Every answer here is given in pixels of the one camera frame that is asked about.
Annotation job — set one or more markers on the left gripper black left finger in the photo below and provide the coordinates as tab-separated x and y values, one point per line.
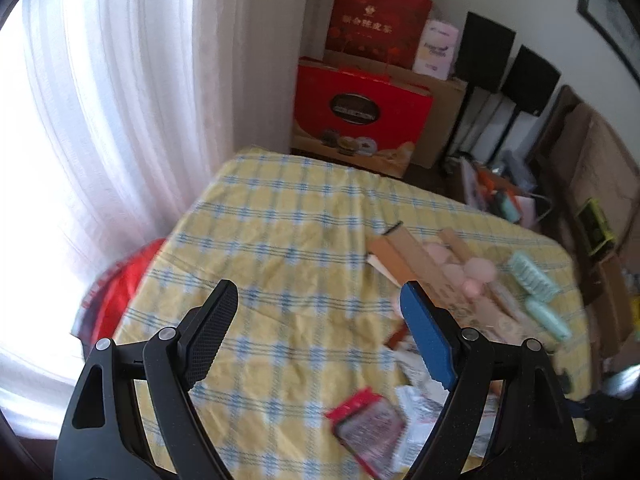
202	332

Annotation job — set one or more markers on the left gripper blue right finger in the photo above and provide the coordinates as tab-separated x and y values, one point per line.
435	332

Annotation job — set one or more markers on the brown wooden folding fan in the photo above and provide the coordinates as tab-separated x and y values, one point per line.
405	259

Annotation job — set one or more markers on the patterned folding fan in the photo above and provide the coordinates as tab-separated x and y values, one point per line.
477	279

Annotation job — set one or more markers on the silver snack packet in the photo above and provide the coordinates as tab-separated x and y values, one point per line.
421	402

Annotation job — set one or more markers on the pink handheld fan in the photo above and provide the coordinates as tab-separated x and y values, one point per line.
474	280

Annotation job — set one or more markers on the red snack packet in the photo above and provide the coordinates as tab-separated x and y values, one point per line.
369	427

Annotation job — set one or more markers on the mint green handheld fan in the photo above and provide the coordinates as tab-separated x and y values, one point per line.
540	290

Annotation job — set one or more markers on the yellow plaid tablecloth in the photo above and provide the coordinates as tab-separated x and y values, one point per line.
313	318

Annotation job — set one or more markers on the green portable radio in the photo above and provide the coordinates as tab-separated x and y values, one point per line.
597	233

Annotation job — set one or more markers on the brown sofa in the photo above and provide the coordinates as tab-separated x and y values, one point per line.
582	157

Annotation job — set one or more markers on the red chocolate gift box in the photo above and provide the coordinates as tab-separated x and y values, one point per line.
370	121

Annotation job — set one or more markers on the brown carton under bags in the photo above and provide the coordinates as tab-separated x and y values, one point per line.
447	94

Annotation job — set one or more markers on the white sheer curtain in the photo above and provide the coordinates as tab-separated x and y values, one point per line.
115	115

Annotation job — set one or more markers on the right black speaker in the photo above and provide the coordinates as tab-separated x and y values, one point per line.
530	82

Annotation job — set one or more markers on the black speaker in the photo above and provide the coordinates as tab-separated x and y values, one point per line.
530	82
484	51

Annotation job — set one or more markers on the left black speaker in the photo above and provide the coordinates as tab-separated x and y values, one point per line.
484	51

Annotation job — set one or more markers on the pink tissue box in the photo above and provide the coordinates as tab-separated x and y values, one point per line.
435	52

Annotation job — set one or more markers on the red tea gift bag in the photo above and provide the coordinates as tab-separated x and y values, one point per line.
387	31

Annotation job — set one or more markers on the framed ink painting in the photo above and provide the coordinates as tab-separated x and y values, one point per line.
617	28

